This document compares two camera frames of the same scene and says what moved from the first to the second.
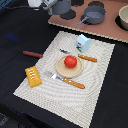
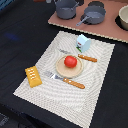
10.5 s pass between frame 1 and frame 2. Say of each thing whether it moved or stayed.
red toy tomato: stayed
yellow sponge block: stayed
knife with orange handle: stayed
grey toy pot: moved
